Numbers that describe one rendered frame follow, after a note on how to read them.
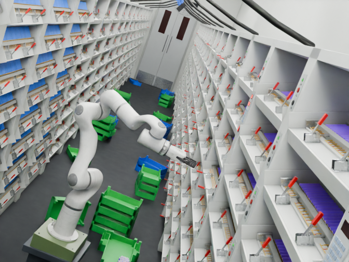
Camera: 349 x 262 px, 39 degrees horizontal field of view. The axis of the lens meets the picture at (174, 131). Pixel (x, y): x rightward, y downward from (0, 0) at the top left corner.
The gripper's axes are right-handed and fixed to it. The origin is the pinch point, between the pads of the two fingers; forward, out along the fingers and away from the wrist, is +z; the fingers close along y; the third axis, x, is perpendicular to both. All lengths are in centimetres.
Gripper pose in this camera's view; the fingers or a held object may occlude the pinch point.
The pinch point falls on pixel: (192, 163)
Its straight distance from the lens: 264.8
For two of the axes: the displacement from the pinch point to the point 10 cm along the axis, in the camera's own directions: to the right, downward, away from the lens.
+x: -4.9, 8.5, 1.9
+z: 8.7, 4.8, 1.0
